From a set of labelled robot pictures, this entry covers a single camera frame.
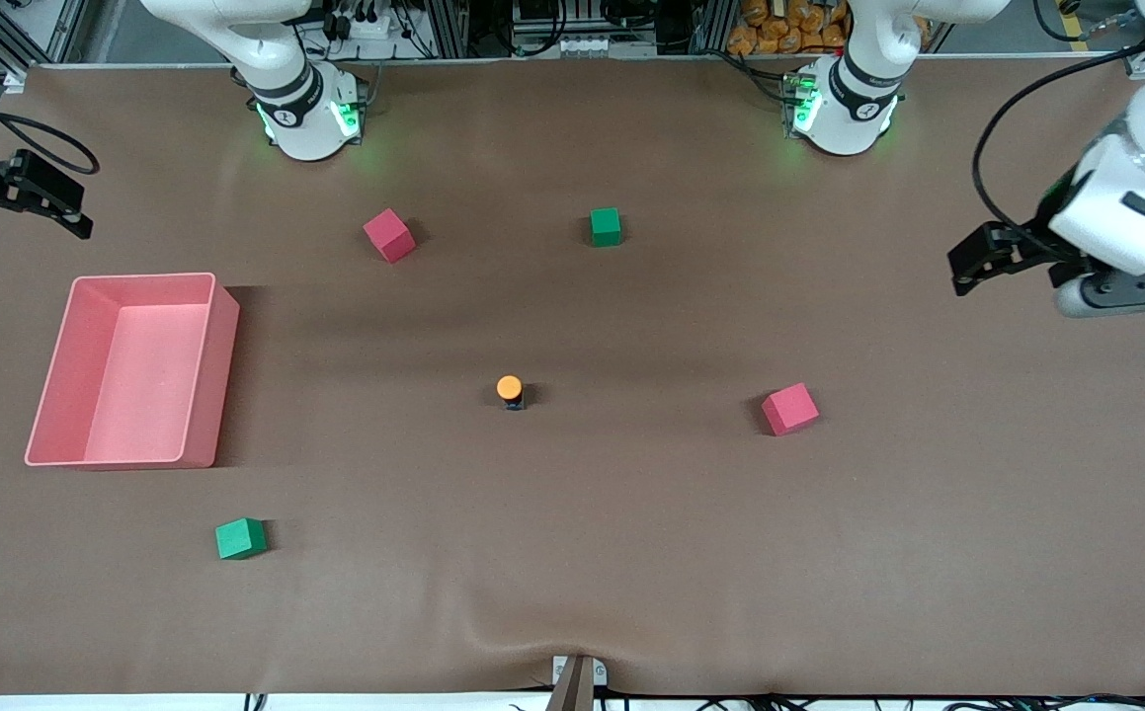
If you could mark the grey metal clamp bracket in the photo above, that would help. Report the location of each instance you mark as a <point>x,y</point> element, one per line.
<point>577,673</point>

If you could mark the green foam cube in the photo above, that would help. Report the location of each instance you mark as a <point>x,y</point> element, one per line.
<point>605,227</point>
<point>239,539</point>

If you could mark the white power strip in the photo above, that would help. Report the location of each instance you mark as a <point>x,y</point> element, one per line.
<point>374,27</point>

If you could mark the white terminal block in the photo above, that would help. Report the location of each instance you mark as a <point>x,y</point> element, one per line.
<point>582,45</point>

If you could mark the orange capped push button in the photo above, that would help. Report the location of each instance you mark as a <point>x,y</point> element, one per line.
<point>509,387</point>

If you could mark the orange snack bags pile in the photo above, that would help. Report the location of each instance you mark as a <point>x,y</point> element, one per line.
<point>779,30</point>

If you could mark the aluminium frame post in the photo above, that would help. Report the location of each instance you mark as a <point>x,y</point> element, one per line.
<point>444,25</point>
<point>710,25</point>

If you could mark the aluminium frame profile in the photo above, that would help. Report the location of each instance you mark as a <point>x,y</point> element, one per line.
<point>1140,67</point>
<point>14,77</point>

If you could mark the pink plastic bin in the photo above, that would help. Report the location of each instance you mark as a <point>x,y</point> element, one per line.
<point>127,425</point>

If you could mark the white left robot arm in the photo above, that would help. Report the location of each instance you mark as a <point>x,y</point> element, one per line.
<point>844,123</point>

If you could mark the red foam cube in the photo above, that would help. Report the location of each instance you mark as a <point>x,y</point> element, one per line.
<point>789,410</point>
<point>389,237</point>

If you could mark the brown table cover mat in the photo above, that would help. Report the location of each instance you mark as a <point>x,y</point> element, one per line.
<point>572,543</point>

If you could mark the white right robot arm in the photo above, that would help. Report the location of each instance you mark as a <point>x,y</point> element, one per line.
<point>295,128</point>

